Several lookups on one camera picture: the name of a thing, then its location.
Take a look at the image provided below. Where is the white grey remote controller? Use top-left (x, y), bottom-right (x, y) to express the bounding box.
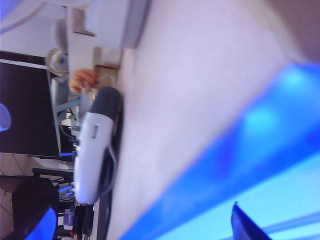
top-left (73, 86), bottom-right (122, 205)

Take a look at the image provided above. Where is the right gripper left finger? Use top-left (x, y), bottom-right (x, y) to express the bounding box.
top-left (0, 174), bottom-right (59, 240)

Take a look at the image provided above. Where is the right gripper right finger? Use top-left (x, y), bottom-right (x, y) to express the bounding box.
top-left (230, 200), bottom-right (272, 240)

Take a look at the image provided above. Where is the orange haired anime figurine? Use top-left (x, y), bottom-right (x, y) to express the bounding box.
top-left (68, 67), bottom-right (100, 95)

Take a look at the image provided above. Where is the large black monitor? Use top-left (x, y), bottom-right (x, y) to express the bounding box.
top-left (0, 50), bottom-right (62, 158)

